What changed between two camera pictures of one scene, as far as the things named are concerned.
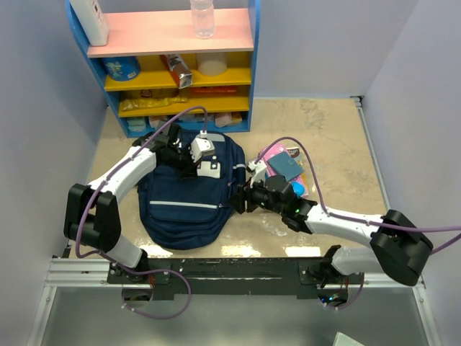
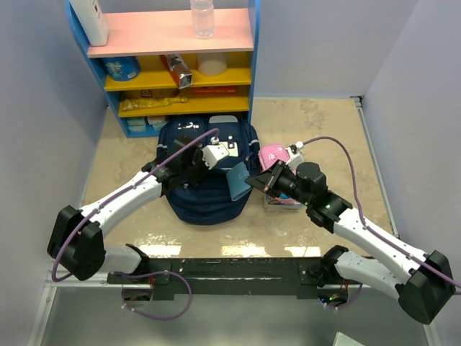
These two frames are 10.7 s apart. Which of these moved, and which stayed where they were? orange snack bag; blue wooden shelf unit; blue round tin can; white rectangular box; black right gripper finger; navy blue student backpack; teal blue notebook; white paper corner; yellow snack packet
Moved: black right gripper finger; teal blue notebook; navy blue student backpack
Stayed: orange snack bag; blue wooden shelf unit; blue round tin can; yellow snack packet; white rectangular box; white paper corner
